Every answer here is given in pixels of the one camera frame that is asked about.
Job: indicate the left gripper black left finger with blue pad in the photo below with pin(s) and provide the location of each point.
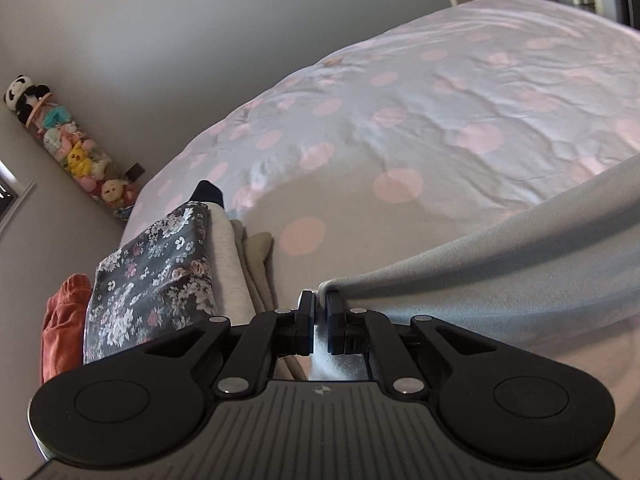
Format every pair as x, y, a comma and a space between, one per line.
236, 361

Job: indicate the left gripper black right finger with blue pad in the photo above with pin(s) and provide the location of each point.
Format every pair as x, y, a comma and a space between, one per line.
407, 361

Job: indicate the light grey-blue garment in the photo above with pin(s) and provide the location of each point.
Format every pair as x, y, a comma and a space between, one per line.
562, 276

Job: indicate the white folded cloth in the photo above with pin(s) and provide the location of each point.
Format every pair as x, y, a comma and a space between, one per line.
231, 294

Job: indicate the beige folded cloth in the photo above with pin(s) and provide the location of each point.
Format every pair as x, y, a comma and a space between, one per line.
254, 252

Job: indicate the dark floral folded cloth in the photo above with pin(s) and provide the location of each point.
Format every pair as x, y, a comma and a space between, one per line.
156, 284

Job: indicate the dark navy cloth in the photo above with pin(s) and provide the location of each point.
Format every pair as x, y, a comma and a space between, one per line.
207, 192

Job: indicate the pink dotted bed cover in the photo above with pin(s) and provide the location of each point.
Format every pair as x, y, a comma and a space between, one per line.
435, 130

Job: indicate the orange red cloth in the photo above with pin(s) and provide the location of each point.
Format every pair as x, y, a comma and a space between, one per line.
62, 335

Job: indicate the plush toy tube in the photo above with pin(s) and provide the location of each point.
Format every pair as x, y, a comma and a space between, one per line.
58, 133

